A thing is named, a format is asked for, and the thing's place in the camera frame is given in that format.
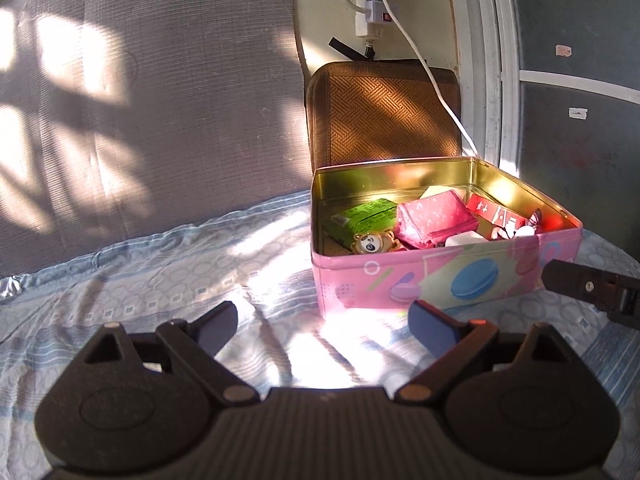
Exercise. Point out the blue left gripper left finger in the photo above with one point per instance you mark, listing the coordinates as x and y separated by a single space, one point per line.
214 329

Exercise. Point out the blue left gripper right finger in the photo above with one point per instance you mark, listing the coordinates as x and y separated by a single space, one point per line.
436 331

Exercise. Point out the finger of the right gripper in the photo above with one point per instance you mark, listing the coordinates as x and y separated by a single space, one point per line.
614 294

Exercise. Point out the gold bear keychain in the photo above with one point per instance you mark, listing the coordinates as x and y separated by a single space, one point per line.
372 243

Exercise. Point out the magenta cardboard box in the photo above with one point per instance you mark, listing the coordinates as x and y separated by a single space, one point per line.
404 229

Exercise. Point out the small red box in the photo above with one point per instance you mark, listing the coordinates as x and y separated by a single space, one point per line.
494 213

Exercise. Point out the green snack packet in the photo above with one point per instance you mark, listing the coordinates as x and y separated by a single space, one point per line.
376 216

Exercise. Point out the red toy figure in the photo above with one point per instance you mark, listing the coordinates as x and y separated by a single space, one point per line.
511 230

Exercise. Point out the brown cardboard box pink cross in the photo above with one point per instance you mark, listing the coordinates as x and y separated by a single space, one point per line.
442 219

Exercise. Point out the pink tin box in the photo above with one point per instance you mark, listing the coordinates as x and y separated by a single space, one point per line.
444 277

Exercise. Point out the brown woven cushion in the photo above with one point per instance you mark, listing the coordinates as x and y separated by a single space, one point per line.
363 111

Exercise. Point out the grey sofa backrest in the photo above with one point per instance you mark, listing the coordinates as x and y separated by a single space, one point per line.
123 118

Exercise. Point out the white power strip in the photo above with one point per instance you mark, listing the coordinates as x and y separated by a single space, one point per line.
370 24

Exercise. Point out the white door frame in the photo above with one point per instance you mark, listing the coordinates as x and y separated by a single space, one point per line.
488 69

